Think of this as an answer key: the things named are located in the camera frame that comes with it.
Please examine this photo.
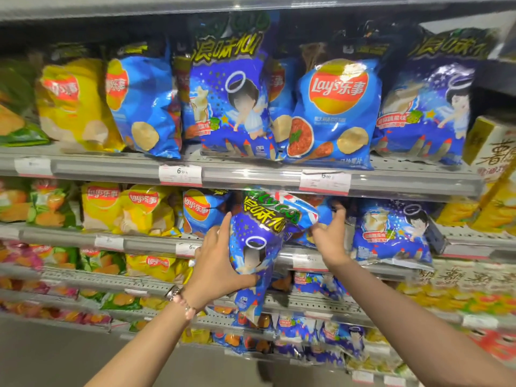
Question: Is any person's left hand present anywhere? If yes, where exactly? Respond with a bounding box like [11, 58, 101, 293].
[182, 212, 259, 312]

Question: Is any person's right hand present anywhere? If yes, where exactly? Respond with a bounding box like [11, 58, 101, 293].
[310, 205, 352, 271]

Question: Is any yellow boxed chips row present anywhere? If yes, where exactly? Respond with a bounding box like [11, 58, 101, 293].
[435, 116, 516, 235]

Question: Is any person's left forearm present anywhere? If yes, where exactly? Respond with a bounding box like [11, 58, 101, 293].
[84, 300, 198, 387]

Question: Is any person's right forearm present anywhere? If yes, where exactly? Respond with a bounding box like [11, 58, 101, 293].
[328, 255, 516, 387]

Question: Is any pink bead bracelet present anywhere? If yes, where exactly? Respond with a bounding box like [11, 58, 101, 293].
[171, 293, 197, 322]

